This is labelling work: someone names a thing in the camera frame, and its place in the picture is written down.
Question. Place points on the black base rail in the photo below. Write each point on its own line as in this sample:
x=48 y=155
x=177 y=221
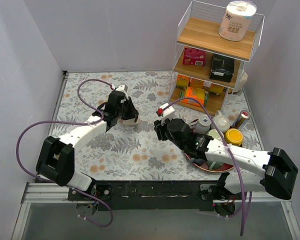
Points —
x=161 y=194

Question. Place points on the pink sponge box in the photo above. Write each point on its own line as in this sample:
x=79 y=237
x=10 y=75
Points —
x=194 y=57

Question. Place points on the white wire wooden shelf rack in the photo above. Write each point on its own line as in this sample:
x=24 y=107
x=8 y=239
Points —
x=199 y=29

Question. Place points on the red round tray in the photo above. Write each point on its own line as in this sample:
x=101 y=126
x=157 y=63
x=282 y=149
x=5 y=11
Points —
x=204 y=167

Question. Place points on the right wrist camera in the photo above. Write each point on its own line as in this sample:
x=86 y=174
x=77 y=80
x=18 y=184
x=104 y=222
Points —
x=166 y=112

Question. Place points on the white speckled mug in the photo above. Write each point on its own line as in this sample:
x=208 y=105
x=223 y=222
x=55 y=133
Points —
x=221 y=121

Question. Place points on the blue grey mug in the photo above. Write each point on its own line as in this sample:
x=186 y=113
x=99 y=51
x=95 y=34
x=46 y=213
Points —
x=197 y=161

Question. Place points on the pale green tall mug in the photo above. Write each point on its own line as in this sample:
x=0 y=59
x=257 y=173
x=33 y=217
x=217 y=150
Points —
x=215 y=134

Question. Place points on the white ribbed mug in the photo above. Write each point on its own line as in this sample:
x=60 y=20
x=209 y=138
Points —
x=201 y=125

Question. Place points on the red white drink can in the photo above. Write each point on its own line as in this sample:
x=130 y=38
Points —
x=241 y=120

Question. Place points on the orange sponge box right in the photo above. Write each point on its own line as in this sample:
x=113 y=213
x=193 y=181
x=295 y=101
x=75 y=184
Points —
x=216 y=89

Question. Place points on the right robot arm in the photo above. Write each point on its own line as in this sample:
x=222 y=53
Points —
x=269 y=171

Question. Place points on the floral table mat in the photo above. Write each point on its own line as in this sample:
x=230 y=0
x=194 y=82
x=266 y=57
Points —
x=124 y=152

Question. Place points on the orange sponge box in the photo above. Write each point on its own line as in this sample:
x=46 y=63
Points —
x=216 y=89
x=196 y=83

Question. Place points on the yellow mug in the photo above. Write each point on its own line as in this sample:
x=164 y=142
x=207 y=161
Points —
x=234 y=136

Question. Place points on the orange yellow sponge pack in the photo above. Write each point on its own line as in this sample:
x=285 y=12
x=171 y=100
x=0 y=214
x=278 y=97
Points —
x=182 y=81

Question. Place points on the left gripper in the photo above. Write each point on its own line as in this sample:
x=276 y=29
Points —
x=126 y=107

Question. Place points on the black box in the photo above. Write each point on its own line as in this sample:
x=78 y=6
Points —
x=222 y=68

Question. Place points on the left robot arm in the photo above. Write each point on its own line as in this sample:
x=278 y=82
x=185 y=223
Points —
x=56 y=160

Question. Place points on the toilet paper roll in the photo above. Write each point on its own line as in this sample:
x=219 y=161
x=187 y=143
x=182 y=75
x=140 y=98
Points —
x=236 y=20

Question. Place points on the orange sponge box middle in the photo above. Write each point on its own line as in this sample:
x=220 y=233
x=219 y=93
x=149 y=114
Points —
x=196 y=83

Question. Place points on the light green mug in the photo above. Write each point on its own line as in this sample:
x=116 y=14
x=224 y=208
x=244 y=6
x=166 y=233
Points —
x=215 y=166

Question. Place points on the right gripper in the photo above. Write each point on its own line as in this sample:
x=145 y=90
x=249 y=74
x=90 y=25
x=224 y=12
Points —
x=160 y=128

